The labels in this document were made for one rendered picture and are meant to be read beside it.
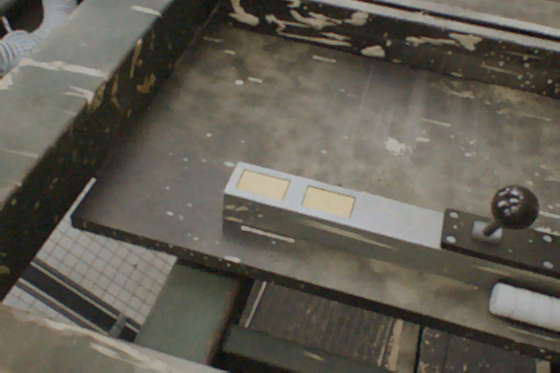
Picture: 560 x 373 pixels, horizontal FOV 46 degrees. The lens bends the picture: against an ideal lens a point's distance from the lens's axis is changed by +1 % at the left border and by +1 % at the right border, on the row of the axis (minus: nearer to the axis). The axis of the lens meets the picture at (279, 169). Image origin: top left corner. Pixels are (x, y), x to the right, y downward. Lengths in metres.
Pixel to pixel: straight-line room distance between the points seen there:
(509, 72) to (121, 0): 0.52
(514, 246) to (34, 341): 0.44
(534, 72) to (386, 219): 0.37
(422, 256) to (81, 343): 0.33
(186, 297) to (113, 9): 0.36
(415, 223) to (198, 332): 0.24
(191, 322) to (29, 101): 0.27
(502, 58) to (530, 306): 0.39
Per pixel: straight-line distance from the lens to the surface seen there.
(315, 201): 0.67
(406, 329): 2.02
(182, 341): 0.65
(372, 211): 0.67
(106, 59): 0.74
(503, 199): 0.56
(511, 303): 0.66
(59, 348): 0.56
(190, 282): 0.69
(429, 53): 0.94
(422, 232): 0.66
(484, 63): 0.95
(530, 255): 0.67
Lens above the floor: 1.84
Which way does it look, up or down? 15 degrees down
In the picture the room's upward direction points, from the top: 52 degrees counter-clockwise
